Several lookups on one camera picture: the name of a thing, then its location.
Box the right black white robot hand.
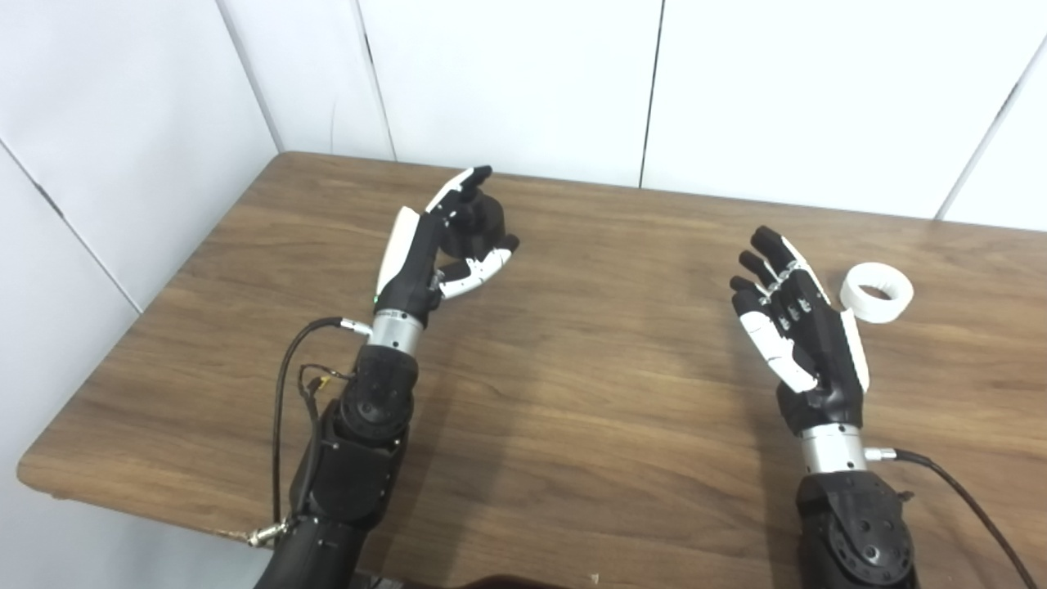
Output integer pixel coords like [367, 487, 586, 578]
[730, 226, 870, 436]

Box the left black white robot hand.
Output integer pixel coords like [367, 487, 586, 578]
[374, 165, 521, 328]

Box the white toothed ring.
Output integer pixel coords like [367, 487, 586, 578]
[841, 262, 914, 324]

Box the round black stepped part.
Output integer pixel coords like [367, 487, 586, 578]
[438, 192, 508, 267]

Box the dark robot torso edge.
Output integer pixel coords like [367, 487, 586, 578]
[454, 575, 573, 589]

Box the thin left arm wire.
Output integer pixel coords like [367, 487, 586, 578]
[299, 364, 357, 426]

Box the thick black right wrist cable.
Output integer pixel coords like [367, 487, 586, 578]
[865, 447, 1040, 589]

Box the thick black wrist cable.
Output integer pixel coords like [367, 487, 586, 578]
[865, 447, 1040, 589]
[245, 317, 375, 549]

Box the thick black left wrist cable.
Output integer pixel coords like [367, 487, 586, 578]
[245, 317, 375, 549]

